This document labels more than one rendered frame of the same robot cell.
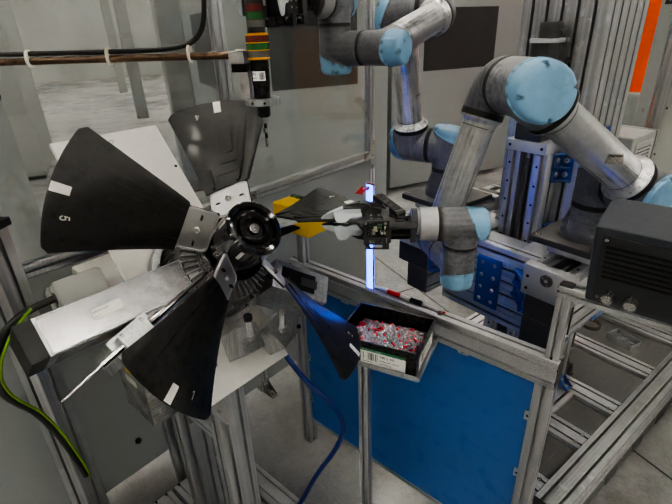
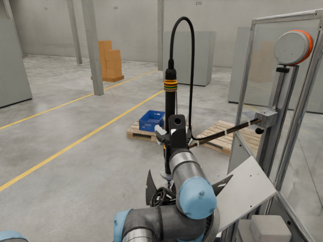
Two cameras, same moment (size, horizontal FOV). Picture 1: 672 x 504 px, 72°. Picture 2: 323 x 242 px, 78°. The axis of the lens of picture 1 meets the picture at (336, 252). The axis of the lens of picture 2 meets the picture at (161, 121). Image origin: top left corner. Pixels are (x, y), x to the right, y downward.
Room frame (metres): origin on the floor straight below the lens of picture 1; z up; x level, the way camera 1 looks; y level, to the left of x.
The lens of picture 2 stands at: (1.42, -0.30, 1.95)
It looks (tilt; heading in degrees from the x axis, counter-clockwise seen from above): 24 degrees down; 140
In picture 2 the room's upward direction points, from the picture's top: straight up
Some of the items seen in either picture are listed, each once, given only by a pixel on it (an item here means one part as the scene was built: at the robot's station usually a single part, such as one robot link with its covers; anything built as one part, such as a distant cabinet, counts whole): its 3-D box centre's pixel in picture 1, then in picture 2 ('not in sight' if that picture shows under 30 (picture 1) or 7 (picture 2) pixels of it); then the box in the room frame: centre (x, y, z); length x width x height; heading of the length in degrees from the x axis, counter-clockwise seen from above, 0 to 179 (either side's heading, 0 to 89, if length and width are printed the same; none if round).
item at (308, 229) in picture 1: (300, 217); not in sight; (1.42, 0.11, 1.02); 0.16 x 0.10 x 0.11; 48
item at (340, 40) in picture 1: (341, 49); (183, 220); (1.19, -0.03, 1.53); 0.11 x 0.08 x 0.11; 58
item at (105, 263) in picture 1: (103, 284); (267, 228); (1.21, 0.69, 0.92); 0.17 x 0.16 x 0.11; 48
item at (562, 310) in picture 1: (560, 322); not in sight; (0.87, -0.50, 0.96); 0.03 x 0.03 x 0.20; 48
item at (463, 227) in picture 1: (462, 225); not in sight; (0.94, -0.28, 1.17); 0.11 x 0.08 x 0.09; 85
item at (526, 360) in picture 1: (399, 309); not in sight; (1.16, -0.18, 0.82); 0.90 x 0.04 x 0.08; 48
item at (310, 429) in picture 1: (305, 365); not in sight; (1.45, 0.14, 0.39); 0.04 x 0.04 x 0.78; 48
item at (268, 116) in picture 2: not in sight; (266, 117); (1.04, 0.75, 1.53); 0.10 x 0.07 x 0.09; 83
